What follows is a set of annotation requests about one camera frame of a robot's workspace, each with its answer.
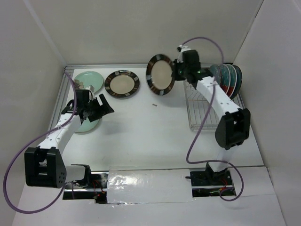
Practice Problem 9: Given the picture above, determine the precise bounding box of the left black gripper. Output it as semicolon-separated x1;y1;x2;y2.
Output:
85;93;114;122

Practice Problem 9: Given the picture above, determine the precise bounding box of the dark teal plate back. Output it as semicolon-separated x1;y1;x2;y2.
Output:
209;64;222;85

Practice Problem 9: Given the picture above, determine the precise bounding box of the dark teal plate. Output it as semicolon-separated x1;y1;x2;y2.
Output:
209;64;222;85
230;65;243;99

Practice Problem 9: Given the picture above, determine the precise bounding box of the black rim beige plate front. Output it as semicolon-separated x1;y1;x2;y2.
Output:
146;54;174;96

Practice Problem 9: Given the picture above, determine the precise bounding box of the black rim beige plate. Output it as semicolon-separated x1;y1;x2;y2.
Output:
146;54;174;96
104;70;140;98

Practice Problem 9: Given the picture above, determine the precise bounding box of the red teal plate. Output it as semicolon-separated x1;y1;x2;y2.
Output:
226;64;237;99
219;64;231;94

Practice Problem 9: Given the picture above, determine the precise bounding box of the red teal plate front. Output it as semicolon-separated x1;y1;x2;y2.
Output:
226;64;237;99

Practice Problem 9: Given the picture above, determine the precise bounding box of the dark teal plate front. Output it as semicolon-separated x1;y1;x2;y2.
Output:
230;65;243;99

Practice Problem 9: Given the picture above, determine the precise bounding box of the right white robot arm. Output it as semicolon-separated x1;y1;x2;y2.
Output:
172;45;251;185

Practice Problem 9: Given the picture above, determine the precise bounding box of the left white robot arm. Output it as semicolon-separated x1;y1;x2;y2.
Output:
24;89;114;188

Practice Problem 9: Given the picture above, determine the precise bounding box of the mint floral plate front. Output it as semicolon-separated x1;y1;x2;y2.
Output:
76;119;100;133

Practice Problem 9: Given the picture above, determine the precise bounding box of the mint floral plate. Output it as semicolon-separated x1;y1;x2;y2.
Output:
73;71;104;93
76;119;100;133

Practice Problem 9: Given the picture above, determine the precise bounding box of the black rim beige plate back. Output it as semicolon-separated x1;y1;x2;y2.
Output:
104;70;140;98

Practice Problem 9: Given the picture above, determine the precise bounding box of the mint floral plate back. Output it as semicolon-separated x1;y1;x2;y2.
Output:
73;71;104;93

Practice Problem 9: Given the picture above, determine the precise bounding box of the white tape sheet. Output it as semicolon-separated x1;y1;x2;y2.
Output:
107;169;193;204

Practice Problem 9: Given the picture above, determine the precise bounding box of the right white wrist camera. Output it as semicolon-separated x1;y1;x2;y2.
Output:
176;44;191;63

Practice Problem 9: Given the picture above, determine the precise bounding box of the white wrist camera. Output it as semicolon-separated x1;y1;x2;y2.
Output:
85;85;95;101
176;44;191;63

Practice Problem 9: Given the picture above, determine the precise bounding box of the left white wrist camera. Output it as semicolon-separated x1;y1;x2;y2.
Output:
85;85;95;101

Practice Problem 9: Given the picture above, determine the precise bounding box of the metal wire dish rack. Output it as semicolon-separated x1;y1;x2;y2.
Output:
184;67;245;133

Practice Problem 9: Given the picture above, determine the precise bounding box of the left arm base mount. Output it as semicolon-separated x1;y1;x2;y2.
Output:
63;171;109;204

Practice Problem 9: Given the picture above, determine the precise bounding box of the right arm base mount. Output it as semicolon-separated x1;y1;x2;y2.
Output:
185;170;236;198

